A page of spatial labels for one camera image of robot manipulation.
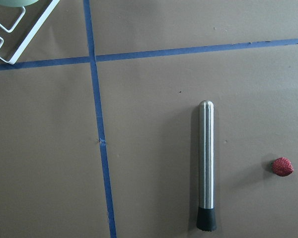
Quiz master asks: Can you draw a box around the white wire cup rack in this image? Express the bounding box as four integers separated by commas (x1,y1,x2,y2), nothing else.
0,0,59,64

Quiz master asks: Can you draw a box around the red strawberry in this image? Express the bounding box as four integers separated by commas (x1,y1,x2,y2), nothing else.
271,157,294,177

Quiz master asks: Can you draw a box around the steel muddler black tip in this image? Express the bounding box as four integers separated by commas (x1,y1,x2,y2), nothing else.
196,100,217,232

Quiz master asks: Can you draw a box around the mint green cup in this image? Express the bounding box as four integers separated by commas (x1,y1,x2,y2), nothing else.
0,0,38,7

